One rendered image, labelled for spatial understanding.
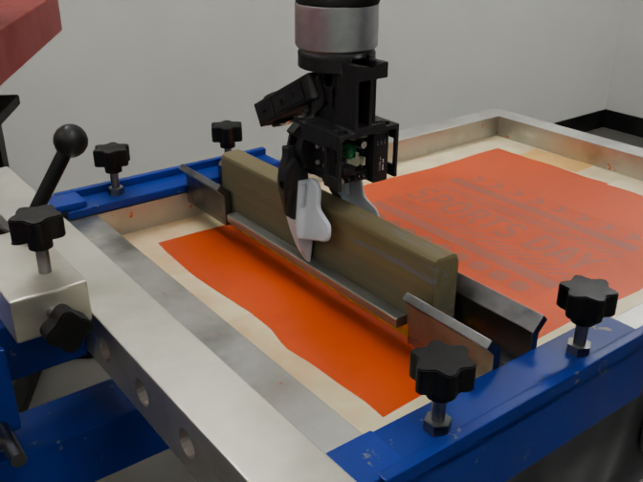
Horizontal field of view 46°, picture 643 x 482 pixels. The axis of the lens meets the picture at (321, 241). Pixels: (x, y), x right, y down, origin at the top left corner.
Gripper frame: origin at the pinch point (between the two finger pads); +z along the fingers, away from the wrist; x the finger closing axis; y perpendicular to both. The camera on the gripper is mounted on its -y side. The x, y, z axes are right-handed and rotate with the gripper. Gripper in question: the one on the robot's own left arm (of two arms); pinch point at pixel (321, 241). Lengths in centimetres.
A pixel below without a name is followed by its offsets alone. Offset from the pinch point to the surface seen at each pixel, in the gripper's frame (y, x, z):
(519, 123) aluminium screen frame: -20, 56, 2
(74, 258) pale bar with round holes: -4.8, -24.2, -3.2
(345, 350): 11.4, -5.7, 5.2
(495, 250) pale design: 5.4, 21.7, 5.2
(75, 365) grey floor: -143, 13, 102
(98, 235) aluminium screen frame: -19.2, -16.8, 2.0
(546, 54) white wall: -199, 303, 50
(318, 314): 4.6, -3.8, 5.3
